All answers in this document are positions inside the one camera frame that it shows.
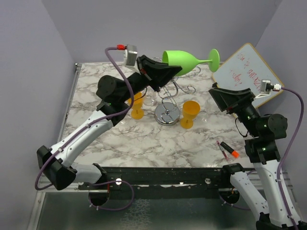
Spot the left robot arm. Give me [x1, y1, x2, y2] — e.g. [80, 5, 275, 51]
[36, 55, 182, 190]

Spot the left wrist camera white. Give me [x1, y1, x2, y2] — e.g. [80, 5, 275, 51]
[124, 45, 138, 72]

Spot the right orange plastic goblet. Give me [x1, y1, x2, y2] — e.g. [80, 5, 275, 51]
[180, 101, 201, 129]

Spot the green plastic wine glass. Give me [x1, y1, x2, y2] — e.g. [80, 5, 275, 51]
[162, 49, 220, 77]

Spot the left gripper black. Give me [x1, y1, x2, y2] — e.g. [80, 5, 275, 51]
[119, 55, 182, 103]

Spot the black front rail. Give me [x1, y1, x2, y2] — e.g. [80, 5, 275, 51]
[78, 167, 232, 200]

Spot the red pen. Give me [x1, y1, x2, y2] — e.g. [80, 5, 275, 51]
[216, 141, 229, 161]

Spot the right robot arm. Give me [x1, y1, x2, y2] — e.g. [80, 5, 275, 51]
[209, 84, 307, 230]

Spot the clear wine glass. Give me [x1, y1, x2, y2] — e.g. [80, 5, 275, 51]
[201, 97, 220, 123]
[143, 87, 156, 106]

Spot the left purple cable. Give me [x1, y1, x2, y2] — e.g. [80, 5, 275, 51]
[35, 44, 135, 191]

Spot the left orange plastic goblet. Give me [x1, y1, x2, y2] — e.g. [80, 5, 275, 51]
[131, 92, 144, 120]

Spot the black orange highlighter marker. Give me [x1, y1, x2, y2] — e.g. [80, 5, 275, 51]
[220, 141, 239, 158]

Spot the orange plastic goblet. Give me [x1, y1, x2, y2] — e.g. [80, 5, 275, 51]
[180, 101, 201, 129]
[131, 92, 144, 120]

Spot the small whiteboard yellow frame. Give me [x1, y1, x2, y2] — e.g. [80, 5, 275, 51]
[212, 43, 283, 96]

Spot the purple cable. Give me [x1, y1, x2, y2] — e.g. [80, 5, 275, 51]
[275, 86, 305, 230]
[35, 44, 135, 191]

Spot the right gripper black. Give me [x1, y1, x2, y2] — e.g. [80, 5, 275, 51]
[210, 86, 261, 136]

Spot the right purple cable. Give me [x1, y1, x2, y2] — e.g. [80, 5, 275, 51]
[275, 86, 305, 230]

